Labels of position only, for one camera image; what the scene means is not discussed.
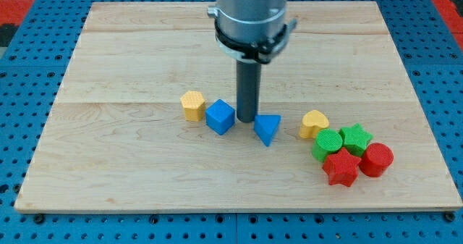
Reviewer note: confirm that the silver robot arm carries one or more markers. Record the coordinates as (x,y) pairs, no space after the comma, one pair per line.
(251,31)

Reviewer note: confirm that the blue cube block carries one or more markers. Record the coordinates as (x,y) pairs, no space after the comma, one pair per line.
(220,117)

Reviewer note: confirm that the blue triangle block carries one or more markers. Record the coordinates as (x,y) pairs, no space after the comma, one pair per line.
(266,127)

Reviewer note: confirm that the yellow hexagon block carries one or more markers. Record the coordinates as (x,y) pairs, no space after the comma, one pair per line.
(193,104)

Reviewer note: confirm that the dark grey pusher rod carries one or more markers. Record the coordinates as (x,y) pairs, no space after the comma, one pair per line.
(248,88)

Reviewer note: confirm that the yellow heart block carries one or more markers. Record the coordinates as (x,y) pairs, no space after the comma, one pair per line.
(312,123)

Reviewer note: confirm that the wooden board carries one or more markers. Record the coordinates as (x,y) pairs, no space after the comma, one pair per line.
(116,141)

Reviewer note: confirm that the green cylinder block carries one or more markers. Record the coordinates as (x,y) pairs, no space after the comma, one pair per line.
(327,142)

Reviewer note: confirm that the red star block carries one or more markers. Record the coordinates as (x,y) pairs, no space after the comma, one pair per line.
(341,168)

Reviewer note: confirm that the green star block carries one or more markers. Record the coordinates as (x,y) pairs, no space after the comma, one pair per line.
(355,139)

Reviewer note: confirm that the red cylinder block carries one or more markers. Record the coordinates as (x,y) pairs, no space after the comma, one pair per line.
(376,159)

